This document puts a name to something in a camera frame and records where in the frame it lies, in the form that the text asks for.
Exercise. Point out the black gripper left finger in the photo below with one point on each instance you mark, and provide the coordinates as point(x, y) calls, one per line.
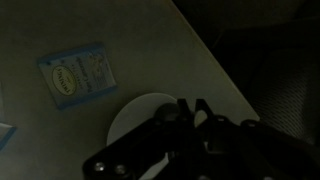
point(185, 113)

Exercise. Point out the blue Twinings tea sachet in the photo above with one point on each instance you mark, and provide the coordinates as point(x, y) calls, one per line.
point(77, 75)

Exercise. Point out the dark grey sofa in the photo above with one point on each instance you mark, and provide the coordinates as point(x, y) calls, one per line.
point(271, 51)

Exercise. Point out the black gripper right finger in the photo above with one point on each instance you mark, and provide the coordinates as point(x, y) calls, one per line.
point(203, 111)

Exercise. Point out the metal spoon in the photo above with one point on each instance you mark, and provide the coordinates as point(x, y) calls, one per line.
point(167, 112)

